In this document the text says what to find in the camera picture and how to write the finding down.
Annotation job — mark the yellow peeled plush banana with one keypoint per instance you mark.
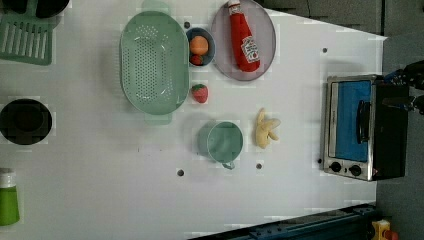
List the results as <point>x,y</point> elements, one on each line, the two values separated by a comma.
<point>264,131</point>

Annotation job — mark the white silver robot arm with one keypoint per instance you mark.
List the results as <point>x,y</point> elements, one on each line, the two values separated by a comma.
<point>411,76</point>

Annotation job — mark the silver black toaster oven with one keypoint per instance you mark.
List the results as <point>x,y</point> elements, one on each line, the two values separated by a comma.
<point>365,137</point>

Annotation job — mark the green plastic mug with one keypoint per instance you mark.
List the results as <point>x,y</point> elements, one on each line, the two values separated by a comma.
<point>220,141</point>

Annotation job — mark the red plush strawberry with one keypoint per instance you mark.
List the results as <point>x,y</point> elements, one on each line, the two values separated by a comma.
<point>200,93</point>

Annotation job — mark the dark blue small bowl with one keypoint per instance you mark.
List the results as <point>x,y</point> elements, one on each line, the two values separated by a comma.
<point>209,56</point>

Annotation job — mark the small red toy strawberry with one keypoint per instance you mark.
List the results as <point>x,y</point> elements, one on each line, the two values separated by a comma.
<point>196,60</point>

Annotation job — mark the red plush ketchup bottle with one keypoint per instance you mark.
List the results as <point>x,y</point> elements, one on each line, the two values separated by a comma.
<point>245,49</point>

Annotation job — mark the orange toy fruit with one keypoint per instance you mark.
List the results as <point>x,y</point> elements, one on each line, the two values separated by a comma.
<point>199,45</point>

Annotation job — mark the green plastic colander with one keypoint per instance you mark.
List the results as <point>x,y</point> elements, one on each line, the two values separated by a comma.
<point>154,67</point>

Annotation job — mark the grey round plate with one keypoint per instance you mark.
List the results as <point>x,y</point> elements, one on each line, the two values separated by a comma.
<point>263,32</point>

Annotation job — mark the black round burner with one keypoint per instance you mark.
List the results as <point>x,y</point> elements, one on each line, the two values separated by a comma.
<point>25,121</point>

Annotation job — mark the yellow red clamp object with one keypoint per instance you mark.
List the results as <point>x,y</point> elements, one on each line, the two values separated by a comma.
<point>383,231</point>

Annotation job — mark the black pan top left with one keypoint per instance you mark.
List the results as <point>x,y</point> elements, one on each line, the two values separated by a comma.
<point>42,8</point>

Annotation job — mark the green slotted dish rack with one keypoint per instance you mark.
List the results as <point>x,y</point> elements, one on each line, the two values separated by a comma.
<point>26,38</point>

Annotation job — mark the green bottle white cap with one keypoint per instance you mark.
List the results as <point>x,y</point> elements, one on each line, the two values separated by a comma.
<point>9,209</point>

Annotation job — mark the blue metal table frame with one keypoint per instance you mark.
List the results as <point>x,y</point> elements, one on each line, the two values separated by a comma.
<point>350,223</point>

